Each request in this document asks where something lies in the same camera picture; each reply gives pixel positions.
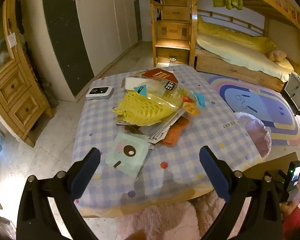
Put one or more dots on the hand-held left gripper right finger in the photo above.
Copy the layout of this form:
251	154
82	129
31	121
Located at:
215	177

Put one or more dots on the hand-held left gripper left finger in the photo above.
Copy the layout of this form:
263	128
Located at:
86	175

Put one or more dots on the mint green pouch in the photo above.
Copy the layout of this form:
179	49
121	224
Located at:
130	160

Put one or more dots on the bin with pink liner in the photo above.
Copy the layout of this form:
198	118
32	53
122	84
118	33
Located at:
260	135

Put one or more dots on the orange fuzzy cloth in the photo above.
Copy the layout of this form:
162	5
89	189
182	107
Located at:
175	132

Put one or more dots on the white wrapper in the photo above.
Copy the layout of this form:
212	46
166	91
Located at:
160	132

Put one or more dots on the yellow foam fruit net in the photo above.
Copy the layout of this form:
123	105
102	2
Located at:
140	110

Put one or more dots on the clear plastic snack bag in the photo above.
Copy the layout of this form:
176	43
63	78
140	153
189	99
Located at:
165	90

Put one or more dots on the red brown booklet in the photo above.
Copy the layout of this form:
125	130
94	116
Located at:
157	73

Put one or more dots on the person's right forearm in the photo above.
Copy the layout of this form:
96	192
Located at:
292	221

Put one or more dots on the checkered tablecloth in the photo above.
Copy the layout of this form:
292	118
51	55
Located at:
190	155

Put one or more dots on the white timer device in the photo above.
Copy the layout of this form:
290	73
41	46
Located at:
100	92

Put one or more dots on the rainbow oval rug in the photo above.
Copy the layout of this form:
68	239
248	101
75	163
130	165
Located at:
252	97

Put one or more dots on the grey nightstand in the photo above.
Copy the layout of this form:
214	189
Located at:
296	90

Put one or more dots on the wooden glass-door cabinet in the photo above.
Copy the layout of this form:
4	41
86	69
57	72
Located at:
17	85

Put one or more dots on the pale yellow bed sheet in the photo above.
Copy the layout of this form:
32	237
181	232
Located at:
240	55

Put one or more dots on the beige plush toy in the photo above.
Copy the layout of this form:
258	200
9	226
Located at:
277	55

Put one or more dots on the yellow duvet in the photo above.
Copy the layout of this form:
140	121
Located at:
240	38

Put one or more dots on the white wardrobe with round holes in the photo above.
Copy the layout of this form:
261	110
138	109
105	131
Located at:
102	30

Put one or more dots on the wooden stair drawers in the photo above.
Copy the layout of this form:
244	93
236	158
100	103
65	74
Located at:
172	30

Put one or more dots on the white paper note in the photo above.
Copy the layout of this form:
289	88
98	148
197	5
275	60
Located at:
12	40

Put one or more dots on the wooden bunk bed frame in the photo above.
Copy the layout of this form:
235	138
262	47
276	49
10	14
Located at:
227	67

